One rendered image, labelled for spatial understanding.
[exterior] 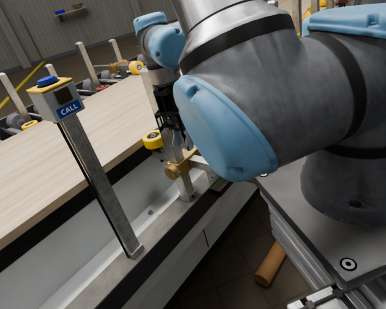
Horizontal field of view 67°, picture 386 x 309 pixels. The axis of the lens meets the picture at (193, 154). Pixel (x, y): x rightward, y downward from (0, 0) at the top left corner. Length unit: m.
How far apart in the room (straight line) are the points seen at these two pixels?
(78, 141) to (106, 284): 0.40
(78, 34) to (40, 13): 1.27
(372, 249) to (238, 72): 0.25
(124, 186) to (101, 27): 10.98
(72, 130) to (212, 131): 0.48
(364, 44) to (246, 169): 0.15
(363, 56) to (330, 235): 0.20
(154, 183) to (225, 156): 0.93
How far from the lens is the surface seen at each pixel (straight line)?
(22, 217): 0.92
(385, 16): 0.31
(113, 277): 0.89
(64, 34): 12.01
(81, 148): 0.70
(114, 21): 11.90
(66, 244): 1.02
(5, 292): 1.01
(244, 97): 0.24
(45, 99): 0.63
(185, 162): 0.92
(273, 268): 1.56
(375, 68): 0.31
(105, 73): 2.54
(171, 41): 0.57
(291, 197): 0.44
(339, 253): 0.38
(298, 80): 0.27
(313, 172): 0.41
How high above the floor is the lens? 1.33
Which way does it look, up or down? 31 degrees down
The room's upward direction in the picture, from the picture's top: 16 degrees counter-clockwise
